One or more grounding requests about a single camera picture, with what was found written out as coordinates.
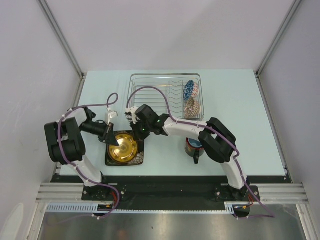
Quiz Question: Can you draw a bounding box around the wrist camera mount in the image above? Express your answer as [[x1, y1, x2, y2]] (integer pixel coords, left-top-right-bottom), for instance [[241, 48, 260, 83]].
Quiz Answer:
[[124, 106, 140, 125], [105, 107, 118, 125]]

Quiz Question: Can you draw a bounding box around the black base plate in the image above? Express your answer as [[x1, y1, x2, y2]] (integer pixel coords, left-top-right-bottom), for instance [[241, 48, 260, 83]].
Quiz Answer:
[[52, 176, 260, 212]]

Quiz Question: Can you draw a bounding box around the metal wire dish rack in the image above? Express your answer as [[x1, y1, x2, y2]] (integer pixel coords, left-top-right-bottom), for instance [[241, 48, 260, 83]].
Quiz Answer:
[[127, 73, 205, 121]]

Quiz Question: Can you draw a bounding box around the black square floral plate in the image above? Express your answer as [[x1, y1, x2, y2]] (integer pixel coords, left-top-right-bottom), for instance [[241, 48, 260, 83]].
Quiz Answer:
[[105, 130, 145, 167]]

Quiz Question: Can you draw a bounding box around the blue patterned bowl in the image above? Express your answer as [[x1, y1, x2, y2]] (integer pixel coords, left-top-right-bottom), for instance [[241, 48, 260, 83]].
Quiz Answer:
[[183, 80, 195, 101]]

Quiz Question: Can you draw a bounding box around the brown patterned white bowl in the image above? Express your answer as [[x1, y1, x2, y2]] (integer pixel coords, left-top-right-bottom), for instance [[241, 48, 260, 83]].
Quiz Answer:
[[184, 97, 201, 119]]

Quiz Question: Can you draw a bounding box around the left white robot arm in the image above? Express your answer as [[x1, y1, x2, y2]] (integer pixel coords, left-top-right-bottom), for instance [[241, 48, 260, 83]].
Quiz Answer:
[[44, 107, 119, 200]]

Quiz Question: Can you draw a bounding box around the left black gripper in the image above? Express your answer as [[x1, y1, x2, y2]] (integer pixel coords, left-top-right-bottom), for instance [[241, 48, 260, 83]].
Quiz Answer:
[[79, 120, 119, 147]]

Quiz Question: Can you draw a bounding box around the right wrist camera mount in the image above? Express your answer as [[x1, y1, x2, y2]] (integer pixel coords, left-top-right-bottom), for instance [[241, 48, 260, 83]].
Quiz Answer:
[[124, 106, 140, 125]]

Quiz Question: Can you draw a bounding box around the black mug red rim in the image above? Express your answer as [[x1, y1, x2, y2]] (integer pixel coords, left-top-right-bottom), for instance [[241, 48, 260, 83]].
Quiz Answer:
[[184, 138, 205, 165]]

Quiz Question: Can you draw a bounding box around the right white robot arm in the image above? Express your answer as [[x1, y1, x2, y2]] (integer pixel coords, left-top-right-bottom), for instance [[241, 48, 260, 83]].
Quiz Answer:
[[125, 104, 249, 201]]

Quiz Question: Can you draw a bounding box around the yellow round patterned plate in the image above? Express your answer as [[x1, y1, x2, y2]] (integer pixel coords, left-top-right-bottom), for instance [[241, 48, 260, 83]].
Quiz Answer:
[[106, 131, 139, 165]]

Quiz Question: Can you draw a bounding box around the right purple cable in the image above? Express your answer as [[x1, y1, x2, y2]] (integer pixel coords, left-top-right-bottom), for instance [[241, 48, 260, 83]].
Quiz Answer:
[[126, 86, 276, 219]]

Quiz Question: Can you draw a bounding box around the white slotted cable duct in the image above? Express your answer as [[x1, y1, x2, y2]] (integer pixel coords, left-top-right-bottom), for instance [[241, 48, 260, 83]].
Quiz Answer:
[[46, 203, 235, 215]]

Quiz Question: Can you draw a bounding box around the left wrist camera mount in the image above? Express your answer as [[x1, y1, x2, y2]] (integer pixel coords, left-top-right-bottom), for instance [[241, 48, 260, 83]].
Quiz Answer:
[[105, 107, 118, 125]]

